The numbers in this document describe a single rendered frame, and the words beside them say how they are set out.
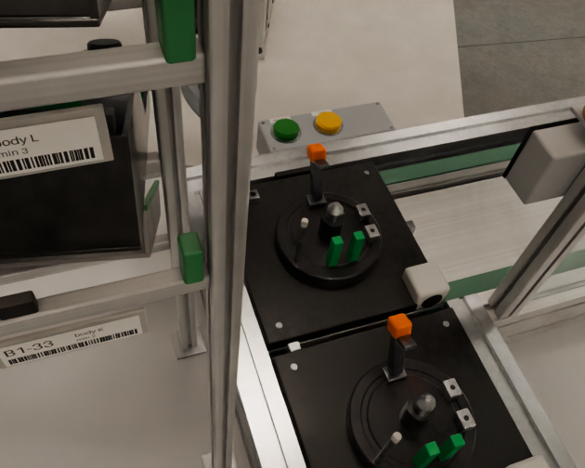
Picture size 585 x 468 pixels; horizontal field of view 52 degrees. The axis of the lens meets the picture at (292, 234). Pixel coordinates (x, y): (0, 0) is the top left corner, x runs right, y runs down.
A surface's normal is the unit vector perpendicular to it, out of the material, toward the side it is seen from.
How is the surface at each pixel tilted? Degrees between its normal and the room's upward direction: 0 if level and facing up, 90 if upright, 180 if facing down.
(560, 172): 90
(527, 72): 0
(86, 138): 90
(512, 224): 0
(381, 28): 0
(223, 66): 90
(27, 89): 90
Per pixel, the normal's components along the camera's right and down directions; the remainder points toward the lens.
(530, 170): -0.94, 0.21
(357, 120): 0.10, -0.59
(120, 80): 0.32, 0.79
